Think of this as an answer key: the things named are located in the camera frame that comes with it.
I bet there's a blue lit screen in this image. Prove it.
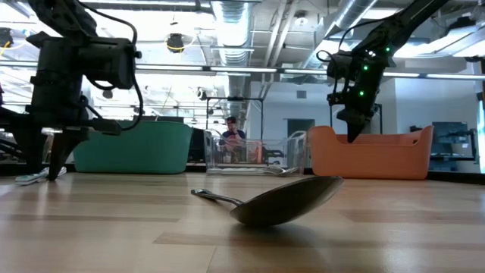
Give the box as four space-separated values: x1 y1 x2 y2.
476 99 485 174

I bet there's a silver ventilation duct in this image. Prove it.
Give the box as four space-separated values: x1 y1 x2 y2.
302 0 380 69
210 0 253 140

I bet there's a teal green plastic bin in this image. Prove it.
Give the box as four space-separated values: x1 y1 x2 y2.
73 120 194 175

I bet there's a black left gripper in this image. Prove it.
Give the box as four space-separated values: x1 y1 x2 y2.
0 32 123 182

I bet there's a clear plastic bin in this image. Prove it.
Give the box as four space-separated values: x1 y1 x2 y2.
203 128 307 177

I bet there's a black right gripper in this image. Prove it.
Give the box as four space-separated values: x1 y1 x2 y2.
327 49 395 144

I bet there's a black computer monitor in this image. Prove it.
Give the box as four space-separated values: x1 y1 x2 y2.
431 121 477 160

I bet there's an orange plastic bin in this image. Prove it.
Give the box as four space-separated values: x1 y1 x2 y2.
307 124 435 181

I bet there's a person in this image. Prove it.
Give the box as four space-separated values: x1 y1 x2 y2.
218 116 247 153

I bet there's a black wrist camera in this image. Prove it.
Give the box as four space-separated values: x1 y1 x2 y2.
78 36 142 91
326 52 355 81

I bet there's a black ceiling device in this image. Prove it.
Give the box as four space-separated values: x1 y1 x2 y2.
0 27 14 49
166 33 186 53

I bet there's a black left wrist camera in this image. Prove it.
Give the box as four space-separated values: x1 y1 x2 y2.
78 36 142 91

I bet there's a round ceiling lamp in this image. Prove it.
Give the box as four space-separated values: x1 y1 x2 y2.
293 11 310 27

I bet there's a black metal spoon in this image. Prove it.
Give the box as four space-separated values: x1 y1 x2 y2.
190 175 345 228

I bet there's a long ceiling light strip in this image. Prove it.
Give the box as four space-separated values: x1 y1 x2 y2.
0 60 485 80

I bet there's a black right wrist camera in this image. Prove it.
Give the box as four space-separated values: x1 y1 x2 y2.
326 52 355 81

